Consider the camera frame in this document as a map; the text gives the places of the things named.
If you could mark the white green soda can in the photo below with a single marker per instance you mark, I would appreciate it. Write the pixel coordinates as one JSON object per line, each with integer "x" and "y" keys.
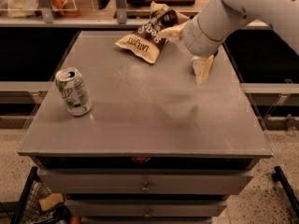
{"x": 72, "y": 88}

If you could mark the red can in drawer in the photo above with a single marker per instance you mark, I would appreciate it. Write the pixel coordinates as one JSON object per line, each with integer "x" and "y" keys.
{"x": 140, "y": 159}

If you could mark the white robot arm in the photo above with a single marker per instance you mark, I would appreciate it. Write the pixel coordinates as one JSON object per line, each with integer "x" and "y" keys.
{"x": 282, "y": 16}

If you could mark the yellow sponge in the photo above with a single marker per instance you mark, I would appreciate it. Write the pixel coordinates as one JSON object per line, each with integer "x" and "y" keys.
{"x": 52, "y": 200}

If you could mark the clear plastic bin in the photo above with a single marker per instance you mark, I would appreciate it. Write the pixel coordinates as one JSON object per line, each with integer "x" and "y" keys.
{"x": 30, "y": 8}

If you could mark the drawer knob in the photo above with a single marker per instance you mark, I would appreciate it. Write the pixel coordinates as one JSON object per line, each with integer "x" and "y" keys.
{"x": 147, "y": 214}
{"x": 145, "y": 188}

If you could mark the black wire basket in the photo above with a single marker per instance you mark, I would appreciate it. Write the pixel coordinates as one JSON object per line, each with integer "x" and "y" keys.
{"x": 28, "y": 210}

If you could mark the grey metal shelf rail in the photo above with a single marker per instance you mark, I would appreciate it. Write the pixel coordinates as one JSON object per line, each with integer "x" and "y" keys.
{"x": 67, "y": 23}

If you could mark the lower drawer knob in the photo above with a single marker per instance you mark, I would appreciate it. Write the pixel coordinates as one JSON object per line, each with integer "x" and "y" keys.
{"x": 147, "y": 214}

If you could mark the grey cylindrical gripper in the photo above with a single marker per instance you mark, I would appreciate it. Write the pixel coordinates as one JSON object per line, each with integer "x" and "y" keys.
{"x": 196, "y": 38}

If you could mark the upper drawer knob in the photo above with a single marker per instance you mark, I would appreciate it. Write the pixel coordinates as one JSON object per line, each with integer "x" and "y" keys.
{"x": 145, "y": 188}

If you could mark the brown chip bag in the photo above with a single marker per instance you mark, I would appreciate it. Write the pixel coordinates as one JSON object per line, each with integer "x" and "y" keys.
{"x": 144, "y": 42}

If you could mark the black frame bar right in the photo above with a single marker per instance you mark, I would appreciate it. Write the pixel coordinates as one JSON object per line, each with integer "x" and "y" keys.
{"x": 278, "y": 176}

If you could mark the grey drawer cabinet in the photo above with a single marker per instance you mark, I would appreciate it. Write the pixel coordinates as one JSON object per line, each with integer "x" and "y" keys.
{"x": 202, "y": 140}

